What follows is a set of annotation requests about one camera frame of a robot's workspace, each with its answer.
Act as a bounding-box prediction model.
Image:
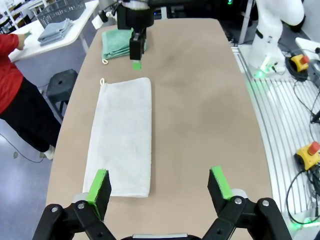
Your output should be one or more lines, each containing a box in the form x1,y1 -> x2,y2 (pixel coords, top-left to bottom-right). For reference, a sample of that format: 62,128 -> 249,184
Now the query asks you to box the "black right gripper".
116,4 -> 155,71

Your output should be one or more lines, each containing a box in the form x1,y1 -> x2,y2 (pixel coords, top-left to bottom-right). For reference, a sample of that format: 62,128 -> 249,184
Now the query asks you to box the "green terry towel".
101,27 -> 148,66

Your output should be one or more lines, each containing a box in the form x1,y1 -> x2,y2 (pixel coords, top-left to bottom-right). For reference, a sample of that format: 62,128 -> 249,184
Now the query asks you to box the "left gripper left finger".
32,169 -> 116,240

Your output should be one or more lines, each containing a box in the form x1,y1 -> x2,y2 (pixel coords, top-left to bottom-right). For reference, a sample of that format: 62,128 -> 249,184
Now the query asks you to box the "black emergency stop cable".
286,169 -> 320,225
284,57 -> 309,81

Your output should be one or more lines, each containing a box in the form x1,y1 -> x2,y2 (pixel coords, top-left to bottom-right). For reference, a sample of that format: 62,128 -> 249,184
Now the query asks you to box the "black floor cable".
0,132 -> 47,164

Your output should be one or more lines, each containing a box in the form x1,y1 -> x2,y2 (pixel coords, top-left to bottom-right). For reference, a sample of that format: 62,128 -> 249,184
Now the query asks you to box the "white table with rounded corners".
7,0 -> 101,63

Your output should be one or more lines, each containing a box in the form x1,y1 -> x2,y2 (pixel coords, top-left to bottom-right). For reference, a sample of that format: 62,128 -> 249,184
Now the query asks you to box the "grey plastic basket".
36,0 -> 87,30

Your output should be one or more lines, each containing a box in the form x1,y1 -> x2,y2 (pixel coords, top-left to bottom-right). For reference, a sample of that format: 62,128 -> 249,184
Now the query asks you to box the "white terry towel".
82,76 -> 153,198

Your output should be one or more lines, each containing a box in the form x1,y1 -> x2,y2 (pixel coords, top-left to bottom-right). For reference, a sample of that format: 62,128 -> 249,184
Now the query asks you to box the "blue grey towel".
42,18 -> 75,40

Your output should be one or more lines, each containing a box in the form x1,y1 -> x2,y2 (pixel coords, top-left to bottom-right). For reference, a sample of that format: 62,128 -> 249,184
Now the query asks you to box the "white ribbed base platform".
231,44 -> 320,228

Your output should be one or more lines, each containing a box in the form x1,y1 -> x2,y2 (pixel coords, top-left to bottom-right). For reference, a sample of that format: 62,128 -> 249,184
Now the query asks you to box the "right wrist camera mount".
91,8 -> 118,30

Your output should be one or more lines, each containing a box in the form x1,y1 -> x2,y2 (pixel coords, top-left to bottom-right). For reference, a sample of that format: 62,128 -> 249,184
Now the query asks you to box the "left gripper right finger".
201,165 -> 293,240

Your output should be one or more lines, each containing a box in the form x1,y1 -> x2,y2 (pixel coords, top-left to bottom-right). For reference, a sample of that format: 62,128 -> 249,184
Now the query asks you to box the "person in red jacket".
0,32 -> 55,161

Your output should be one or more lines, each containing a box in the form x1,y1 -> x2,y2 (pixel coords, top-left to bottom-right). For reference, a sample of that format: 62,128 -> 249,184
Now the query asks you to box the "person's right forearm red sleeve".
0,33 -> 22,52

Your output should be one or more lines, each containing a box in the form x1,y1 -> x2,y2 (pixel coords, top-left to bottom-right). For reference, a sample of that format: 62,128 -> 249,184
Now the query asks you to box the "black plastic stool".
46,69 -> 79,121

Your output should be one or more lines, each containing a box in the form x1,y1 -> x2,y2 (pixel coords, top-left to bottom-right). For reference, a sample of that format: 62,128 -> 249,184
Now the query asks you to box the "person's right hand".
19,30 -> 33,50

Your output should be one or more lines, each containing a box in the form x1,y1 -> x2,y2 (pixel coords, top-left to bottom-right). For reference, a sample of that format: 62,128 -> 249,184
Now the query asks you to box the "yellow emergency stop button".
296,141 -> 320,171
291,53 -> 311,73

